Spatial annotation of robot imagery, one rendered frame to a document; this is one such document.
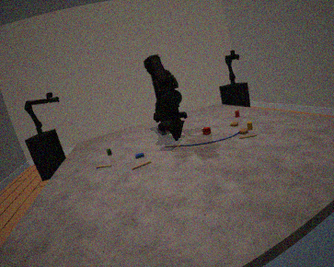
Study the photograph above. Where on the red block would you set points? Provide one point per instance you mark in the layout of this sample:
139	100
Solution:
206	130

